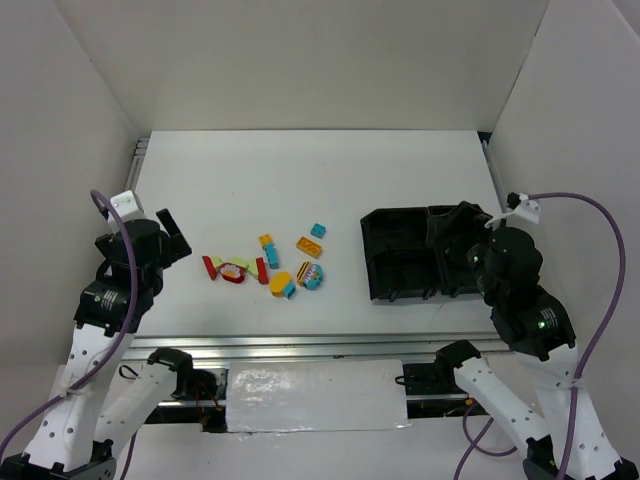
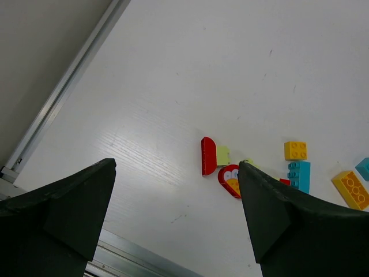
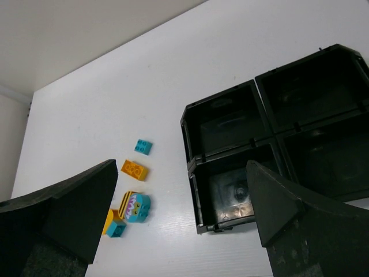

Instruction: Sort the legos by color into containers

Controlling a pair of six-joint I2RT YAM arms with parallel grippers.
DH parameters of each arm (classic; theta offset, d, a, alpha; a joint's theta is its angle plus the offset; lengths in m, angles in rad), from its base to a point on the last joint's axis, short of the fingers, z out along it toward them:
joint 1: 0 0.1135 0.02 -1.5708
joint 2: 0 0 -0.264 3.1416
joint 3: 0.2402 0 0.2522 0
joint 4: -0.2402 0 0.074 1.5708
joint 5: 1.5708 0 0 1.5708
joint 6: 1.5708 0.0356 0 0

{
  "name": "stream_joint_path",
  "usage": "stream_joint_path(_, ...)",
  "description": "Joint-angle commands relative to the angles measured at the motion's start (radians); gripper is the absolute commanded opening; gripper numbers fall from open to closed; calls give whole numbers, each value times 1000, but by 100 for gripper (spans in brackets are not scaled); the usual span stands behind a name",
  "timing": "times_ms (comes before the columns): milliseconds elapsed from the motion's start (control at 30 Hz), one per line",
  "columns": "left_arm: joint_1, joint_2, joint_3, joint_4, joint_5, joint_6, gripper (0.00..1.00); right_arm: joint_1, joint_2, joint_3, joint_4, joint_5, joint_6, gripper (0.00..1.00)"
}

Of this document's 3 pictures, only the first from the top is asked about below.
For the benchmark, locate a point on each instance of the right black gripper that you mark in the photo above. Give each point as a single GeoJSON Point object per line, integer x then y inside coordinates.
{"type": "Point", "coordinates": [459, 226]}

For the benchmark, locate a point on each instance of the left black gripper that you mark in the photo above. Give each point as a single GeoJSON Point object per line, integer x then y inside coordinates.
{"type": "Point", "coordinates": [175, 240]}

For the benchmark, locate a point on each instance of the red lego bar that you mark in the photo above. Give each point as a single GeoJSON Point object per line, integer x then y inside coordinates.
{"type": "Point", "coordinates": [262, 271]}
{"type": "Point", "coordinates": [210, 267]}

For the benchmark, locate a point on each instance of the orange oval lego piece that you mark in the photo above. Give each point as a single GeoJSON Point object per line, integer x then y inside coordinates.
{"type": "Point", "coordinates": [278, 282]}

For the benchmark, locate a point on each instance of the orange lego plate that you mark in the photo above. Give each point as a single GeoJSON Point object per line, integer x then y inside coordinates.
{"type": "Point", "coordinates": [309, 247]}

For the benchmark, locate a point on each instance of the small teal square lego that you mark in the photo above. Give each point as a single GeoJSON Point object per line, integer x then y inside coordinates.
{"type": "Point", "coordinates": [318, 231]}

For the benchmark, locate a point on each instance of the light green lego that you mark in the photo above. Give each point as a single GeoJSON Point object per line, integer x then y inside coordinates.
{"type": "Point", "coordinates": [248, 265]}
{"type": "Point", "coordinates": [216, 262]}

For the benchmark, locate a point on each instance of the small orange lego brick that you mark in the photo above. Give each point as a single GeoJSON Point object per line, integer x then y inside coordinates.
{"type": "Point", "coordinates": [265, 240]}

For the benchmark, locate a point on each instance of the striped orange lego brick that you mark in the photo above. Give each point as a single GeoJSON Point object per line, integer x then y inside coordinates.
{"type": "Point", "coordinates": [303, 273]}

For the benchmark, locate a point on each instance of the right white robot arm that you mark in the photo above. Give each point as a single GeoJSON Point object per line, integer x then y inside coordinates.
{"type": "Point", "coordinates": [563, 438]}

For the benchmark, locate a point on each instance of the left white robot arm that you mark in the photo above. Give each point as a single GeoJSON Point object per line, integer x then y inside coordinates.
{"type": "Point", "coordinates": [79, 437]}

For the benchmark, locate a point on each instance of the red flower lego piece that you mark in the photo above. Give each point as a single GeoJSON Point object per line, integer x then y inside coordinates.
{"type": "Point", "coordinates": [232, 273]}

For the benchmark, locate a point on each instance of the black four-compartment tray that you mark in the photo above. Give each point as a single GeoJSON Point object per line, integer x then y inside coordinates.
{"type": "Point", "coordinates": [399, 264]}

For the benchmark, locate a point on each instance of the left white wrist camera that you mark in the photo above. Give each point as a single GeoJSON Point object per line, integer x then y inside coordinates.
{"type": "Point", "coordinates": [128, 206]}

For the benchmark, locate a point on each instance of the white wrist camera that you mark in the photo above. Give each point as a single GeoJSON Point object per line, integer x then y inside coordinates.
{"type": "Point", "coordinates": [128, 206]}
{"type": "Point", "coordinates": [523, 207]}

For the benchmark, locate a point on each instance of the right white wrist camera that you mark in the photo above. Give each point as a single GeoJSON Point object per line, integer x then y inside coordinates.
{"type": "Point", "coordinates": [523, 207]}

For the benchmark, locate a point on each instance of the aluminium left rail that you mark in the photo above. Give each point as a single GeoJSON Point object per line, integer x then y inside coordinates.
{"type": "Point", "coordinates": [136, 163]}

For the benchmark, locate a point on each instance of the aluminium front rail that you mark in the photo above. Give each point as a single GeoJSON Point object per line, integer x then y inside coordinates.
{"type": "Point", "coordinates": [210, 350]}

